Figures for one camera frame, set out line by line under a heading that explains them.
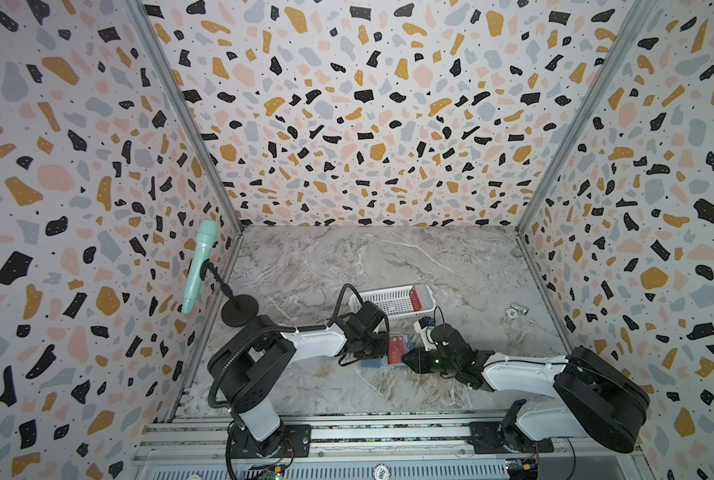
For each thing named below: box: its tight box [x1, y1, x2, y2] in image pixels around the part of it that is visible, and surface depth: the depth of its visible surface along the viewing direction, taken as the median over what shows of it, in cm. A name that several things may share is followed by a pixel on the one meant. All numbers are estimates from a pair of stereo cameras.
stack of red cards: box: [410, 284, 427, 312], surface depth 99 cm
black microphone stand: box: [200, 259, 259, 328], surface depth 99 cm
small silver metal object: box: [504, 302, 529, 319], surface depth 99 cm
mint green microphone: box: [182, 220, 219, 314], surface depth 75 cm
